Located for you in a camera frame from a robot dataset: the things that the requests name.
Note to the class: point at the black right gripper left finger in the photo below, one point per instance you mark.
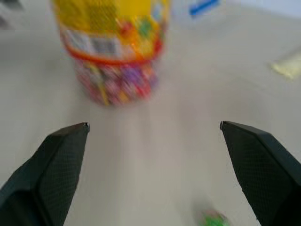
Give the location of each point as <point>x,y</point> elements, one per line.
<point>44,179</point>

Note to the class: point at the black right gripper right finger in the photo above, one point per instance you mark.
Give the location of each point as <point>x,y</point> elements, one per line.
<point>263,174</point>

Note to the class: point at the clear lollipop jar yellow label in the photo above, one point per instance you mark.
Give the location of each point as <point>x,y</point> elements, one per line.
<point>110,49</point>

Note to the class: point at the green wrapped lollipop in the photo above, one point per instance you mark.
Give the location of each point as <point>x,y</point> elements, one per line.
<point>212,217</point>

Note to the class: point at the pale yellow flat packet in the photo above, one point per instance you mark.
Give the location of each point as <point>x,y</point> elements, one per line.
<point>288,66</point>

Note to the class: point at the white box with blue stripe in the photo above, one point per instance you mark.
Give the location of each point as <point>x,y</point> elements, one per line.
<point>200,9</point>

